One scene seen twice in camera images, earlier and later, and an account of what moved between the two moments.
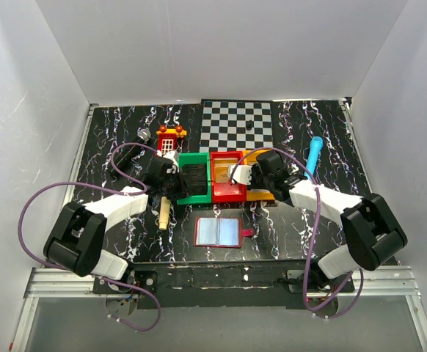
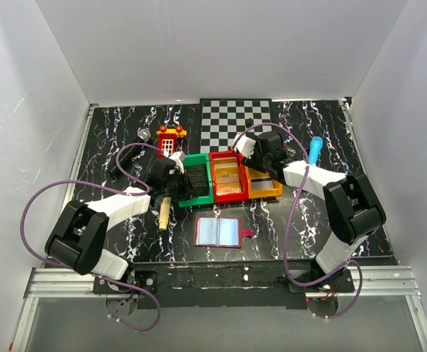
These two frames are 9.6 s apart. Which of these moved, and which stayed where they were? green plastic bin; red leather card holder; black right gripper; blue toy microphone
Moved: black right gripper
Stayed: red leather card holder; blue toy microphone; green plastic bin
